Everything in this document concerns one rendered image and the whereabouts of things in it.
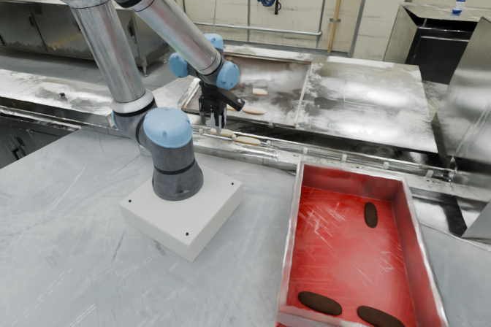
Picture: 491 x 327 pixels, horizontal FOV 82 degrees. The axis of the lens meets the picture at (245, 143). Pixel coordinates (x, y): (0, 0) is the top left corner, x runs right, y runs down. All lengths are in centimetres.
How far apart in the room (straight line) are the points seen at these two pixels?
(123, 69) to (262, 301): 64
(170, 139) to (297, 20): 413
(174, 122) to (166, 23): 23
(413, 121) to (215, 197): 85
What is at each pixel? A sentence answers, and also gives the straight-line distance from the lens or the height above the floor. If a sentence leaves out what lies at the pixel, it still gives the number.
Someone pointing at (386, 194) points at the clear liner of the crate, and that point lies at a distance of 101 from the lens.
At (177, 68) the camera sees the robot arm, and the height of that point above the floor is 118.
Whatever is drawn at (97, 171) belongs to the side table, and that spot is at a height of 82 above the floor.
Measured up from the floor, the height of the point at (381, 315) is 83.
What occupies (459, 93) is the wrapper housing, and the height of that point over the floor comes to 107.
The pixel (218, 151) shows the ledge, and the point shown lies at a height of 85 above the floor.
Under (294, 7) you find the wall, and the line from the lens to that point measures 469.
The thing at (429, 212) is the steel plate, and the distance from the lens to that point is 107.
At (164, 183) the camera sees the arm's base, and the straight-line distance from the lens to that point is 82.
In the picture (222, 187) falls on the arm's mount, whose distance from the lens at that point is 86.
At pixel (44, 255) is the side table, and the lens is 97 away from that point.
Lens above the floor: 151
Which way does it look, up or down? 37 degrees down
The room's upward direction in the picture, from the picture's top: 1 degrees clockwise
